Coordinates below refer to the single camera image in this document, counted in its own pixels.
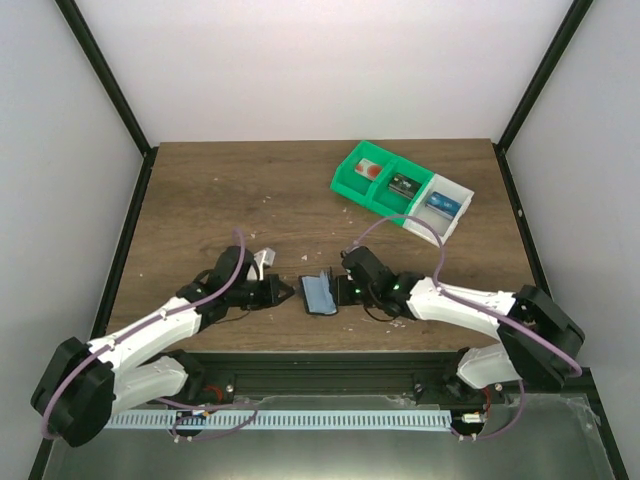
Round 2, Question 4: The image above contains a light blue slotted cable duct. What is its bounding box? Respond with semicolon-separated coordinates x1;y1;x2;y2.
107;410;452;432

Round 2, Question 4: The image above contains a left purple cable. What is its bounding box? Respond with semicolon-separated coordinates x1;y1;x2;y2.
39;228;249;441

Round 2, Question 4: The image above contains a red white card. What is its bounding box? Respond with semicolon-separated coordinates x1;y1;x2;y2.
354;158;383;181

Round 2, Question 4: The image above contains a green bin left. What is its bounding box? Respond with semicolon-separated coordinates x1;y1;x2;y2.
330;141;399;207

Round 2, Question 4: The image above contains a white bin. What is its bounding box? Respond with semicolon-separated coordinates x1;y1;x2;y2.
402;174;474;245

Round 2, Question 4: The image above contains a purple cable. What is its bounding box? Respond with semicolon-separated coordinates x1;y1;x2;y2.
39;228;249;441
349;214;584;441

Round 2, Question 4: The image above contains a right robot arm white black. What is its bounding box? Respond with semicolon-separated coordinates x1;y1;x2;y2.
330;246;585;396

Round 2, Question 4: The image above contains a black card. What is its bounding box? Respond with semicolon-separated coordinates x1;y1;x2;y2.
388;173;421;199

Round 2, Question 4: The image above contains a black aluminium front rail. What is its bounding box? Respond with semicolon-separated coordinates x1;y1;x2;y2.
144;352;591;406

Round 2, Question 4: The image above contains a right black frame post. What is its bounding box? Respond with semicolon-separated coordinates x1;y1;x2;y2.
492;0;594;151

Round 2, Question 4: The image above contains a green bin middle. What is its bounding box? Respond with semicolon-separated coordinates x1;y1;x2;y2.
369;157;435;216

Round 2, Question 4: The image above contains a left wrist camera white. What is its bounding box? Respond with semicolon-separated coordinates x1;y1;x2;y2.
254;247;276;275

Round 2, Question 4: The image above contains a green bin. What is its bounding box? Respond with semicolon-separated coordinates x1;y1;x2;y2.
369;157;435;216
330;141;399;207

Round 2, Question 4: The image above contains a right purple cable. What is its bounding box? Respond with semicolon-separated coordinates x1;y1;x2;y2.
349;214;584;441

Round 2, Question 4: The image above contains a left black frame post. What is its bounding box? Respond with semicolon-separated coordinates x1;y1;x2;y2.
53;0;154;156

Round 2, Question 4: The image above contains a black frame post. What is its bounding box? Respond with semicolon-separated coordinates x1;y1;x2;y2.
492;0;594;151
53;0;154;156

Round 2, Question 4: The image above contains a blue card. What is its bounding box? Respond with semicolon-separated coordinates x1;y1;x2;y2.
425;191;461;220

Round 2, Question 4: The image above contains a black card holder wallet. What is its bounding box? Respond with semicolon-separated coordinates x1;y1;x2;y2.
298;269;335;317

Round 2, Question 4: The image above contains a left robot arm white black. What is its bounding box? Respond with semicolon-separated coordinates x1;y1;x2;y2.
31;246;295;447

